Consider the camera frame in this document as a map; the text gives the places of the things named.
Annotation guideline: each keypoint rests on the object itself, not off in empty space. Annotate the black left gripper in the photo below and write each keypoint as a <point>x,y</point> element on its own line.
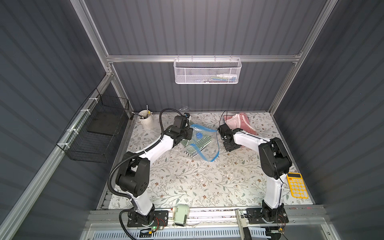
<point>186,133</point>

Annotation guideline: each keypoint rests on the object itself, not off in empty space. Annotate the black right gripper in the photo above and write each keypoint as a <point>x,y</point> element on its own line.
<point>224,132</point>

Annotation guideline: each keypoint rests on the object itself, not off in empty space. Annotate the green white striped garment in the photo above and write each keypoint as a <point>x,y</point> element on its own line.
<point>195,146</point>

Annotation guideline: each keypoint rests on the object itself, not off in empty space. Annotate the clear vacuum bag blue zip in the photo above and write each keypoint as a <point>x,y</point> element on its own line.
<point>211,152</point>

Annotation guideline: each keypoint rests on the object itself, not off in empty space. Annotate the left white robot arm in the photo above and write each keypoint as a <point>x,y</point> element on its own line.
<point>133,173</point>

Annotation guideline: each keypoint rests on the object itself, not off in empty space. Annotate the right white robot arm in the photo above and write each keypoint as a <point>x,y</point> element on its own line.
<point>275,163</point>

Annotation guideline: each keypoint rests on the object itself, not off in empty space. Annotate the white cup with tools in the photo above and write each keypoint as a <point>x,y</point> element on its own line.
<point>145,118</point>

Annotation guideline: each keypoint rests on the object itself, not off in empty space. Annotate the small green white box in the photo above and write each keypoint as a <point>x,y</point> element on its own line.
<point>180,215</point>

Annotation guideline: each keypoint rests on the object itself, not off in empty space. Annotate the yellow calculator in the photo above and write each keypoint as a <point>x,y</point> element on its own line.
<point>297,186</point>

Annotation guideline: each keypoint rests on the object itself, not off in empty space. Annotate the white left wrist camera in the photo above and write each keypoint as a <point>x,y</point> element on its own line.
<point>187,115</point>

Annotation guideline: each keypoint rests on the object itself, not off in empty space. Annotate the white wire basket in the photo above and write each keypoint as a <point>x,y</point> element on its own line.
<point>207,72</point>

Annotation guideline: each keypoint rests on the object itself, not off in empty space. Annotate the black wire basket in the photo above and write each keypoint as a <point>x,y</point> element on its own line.
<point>94,134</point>

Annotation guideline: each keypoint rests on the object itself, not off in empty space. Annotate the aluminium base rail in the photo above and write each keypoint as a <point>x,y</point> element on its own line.
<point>304,223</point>

